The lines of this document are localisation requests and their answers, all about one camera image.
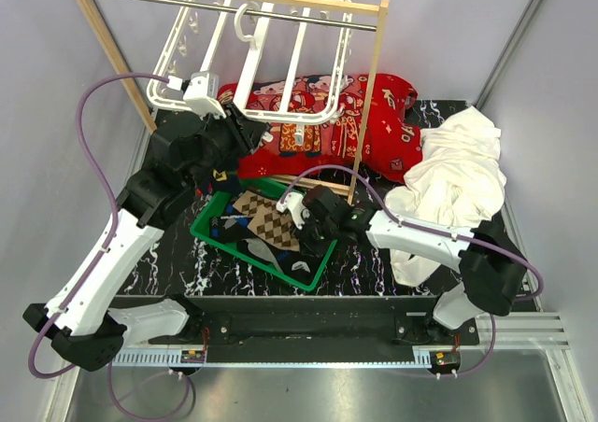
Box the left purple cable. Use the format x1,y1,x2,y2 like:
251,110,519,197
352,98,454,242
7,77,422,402
26,72,172,379

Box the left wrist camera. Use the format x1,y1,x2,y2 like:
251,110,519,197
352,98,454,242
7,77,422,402
167,71,226,119

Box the wooden clothes rack frame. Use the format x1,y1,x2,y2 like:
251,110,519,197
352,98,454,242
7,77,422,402
76,0,390,204

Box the black base crossbar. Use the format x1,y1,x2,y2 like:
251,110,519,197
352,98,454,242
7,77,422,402
125,294,482,348

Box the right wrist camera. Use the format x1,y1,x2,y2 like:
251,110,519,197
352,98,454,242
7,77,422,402
276,192,310,230

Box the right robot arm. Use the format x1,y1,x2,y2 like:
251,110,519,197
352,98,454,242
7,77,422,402
277,186,527,345

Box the navy santa christmas sock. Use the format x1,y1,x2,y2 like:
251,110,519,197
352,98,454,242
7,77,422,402
195,160,243,196

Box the green plastic basket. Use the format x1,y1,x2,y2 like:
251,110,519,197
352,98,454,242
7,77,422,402
191,178,335,291

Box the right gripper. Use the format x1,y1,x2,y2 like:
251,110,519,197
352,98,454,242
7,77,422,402
289,210,337,259

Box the black blue sports sock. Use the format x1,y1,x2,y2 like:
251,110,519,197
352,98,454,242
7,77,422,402
208,215,255,244

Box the beige argyle sock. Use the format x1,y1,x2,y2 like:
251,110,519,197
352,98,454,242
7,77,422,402
233,191,300,252

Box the white crumpled cloth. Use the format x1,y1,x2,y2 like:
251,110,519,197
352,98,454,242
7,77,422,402
383,105,508,288

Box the black grey sports sock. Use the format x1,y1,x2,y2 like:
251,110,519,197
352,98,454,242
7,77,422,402
236,238,322,285

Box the red printed pillow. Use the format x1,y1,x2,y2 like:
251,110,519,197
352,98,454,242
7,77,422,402
237,73,422,183

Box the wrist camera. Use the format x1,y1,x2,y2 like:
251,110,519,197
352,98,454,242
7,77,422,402
276,192,310,230
167,71,226,119

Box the white plastic clip hanger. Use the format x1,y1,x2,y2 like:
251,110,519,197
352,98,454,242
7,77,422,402
145,0,354,144

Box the metal hanging rod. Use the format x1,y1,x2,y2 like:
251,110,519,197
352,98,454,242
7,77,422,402
134,0,377,32

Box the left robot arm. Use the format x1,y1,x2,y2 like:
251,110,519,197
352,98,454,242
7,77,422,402
23,103,271,372

